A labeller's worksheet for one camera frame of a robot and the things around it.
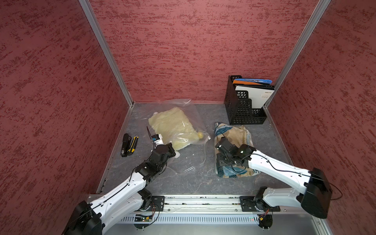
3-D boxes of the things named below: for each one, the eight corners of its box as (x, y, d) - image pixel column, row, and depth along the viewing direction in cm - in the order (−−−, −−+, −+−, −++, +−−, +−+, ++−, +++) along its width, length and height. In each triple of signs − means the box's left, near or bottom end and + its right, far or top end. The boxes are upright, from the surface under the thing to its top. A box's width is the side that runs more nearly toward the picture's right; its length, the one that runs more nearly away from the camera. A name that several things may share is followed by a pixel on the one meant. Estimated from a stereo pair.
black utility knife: (121, 157, 92) (118, 154, 89) (126, 137, 102) (124, 133, 98) (127, 157, 93) (124, 153, 89) (131, 136, 102) (129, 133, 98)
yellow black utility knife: (128, 153, 94) (127, 152, 93) (135, 137, 102) (134, 135, 101) (133, 154, 94) (132, 152, 92) (139, 137, 102) (139, 136, 101)
